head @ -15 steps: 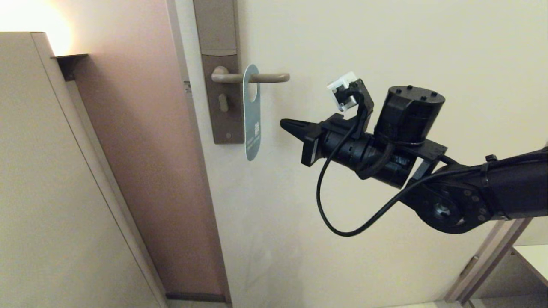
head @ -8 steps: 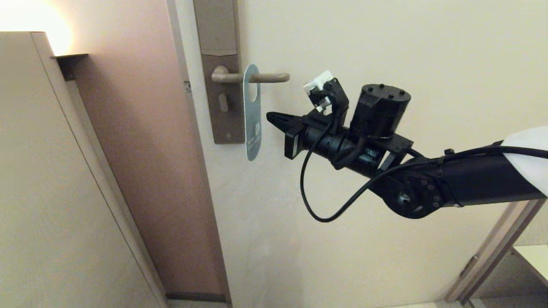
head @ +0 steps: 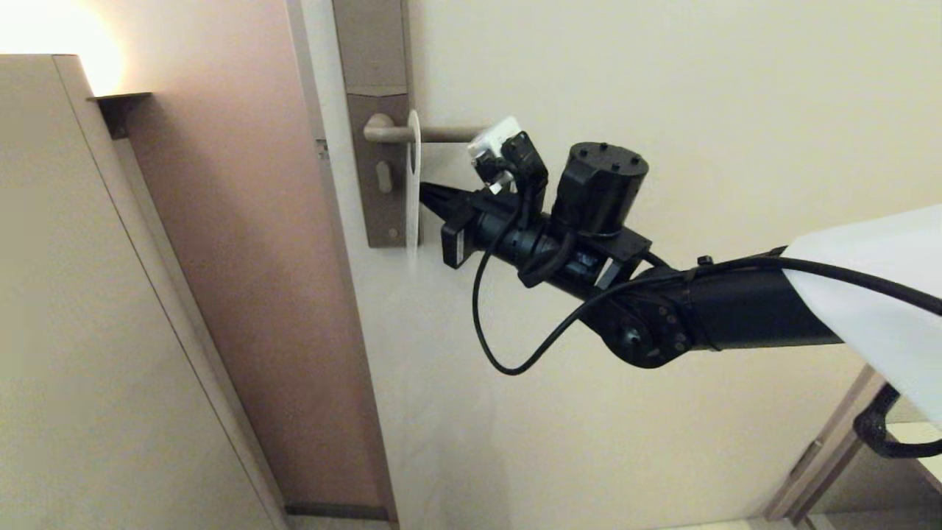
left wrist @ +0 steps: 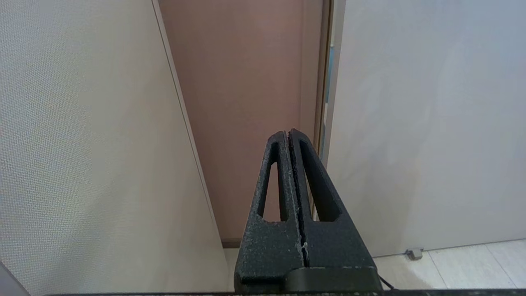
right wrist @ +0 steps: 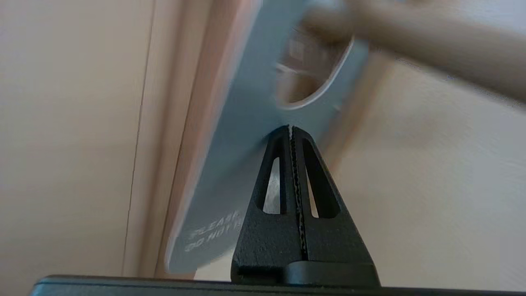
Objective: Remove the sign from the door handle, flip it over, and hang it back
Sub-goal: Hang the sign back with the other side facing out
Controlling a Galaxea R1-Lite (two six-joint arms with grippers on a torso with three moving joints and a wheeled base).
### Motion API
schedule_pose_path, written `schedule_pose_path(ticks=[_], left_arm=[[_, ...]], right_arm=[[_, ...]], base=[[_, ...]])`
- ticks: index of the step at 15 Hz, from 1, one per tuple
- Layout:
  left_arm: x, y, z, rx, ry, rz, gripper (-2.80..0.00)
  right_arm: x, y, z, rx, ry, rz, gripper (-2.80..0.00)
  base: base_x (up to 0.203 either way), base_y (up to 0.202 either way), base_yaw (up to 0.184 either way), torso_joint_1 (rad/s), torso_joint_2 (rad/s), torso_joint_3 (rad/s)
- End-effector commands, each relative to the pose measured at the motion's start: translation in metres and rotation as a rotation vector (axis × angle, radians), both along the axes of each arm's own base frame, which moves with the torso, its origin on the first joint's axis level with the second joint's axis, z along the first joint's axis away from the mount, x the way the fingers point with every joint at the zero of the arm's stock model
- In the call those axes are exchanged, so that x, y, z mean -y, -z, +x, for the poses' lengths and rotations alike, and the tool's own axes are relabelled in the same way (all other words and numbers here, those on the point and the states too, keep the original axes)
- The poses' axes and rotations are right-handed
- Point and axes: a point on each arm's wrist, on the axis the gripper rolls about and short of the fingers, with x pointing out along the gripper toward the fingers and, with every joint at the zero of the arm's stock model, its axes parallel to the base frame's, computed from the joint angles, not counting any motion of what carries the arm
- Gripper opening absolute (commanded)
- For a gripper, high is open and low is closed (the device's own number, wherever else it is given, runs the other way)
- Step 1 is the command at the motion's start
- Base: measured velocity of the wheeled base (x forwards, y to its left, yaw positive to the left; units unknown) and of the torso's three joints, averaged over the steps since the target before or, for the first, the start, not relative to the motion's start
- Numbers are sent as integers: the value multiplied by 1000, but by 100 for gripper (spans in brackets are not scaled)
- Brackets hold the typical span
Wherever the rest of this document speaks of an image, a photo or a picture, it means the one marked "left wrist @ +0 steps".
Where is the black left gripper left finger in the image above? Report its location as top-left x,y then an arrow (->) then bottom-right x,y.
234,130 -> 305,293

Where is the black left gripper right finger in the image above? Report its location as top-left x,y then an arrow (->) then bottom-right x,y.
289,129 -> 377,268

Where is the white room door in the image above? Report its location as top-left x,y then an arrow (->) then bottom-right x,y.
318,0 -> 526,257

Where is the beige cabinet panel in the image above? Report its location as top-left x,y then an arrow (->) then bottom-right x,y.
0,0 -> 230,296

